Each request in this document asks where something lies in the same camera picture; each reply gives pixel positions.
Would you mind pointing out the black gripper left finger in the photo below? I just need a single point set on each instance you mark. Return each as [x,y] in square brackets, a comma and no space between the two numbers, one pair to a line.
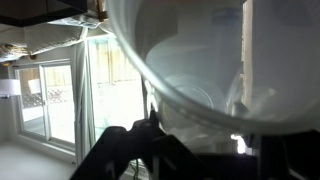
[133,153]

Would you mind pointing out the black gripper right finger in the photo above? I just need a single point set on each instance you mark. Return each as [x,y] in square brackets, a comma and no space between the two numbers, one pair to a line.
[290,156]

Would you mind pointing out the clear plastic measuring cup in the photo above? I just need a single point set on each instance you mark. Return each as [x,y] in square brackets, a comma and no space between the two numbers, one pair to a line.
[233,73]

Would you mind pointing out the sheer grey curtain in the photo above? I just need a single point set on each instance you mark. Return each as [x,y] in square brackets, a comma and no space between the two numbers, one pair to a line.
[83,100]

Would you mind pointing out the white lamp shade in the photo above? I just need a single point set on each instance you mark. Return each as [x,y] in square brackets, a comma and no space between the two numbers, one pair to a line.
[9,87]

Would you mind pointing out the wooden chair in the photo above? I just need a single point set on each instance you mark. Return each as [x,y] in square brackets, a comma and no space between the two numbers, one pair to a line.
[101,10]

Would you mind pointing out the patterned pillow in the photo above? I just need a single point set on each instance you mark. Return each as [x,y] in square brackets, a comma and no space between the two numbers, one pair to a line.
[13,51]

